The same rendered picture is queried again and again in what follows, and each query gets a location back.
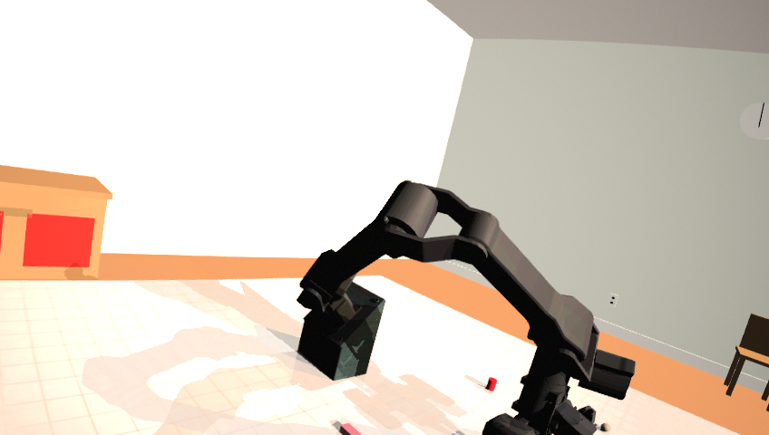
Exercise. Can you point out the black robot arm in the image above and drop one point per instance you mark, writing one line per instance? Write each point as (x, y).
(561, 327)

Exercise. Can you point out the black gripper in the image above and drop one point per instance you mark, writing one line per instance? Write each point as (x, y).
(536, 397)

